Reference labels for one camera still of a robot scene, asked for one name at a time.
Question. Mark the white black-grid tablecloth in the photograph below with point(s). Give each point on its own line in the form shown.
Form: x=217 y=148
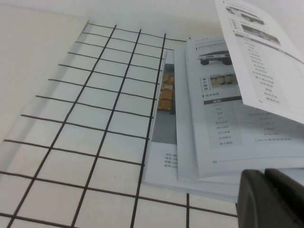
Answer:
x=95 y=142

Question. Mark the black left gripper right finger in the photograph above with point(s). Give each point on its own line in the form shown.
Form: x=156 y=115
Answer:
x=289 y=199

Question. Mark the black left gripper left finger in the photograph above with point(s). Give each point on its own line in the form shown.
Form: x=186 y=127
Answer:
x=256 y=204

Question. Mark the white product manual book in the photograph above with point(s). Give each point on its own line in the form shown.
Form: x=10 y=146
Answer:
x=213 y=118

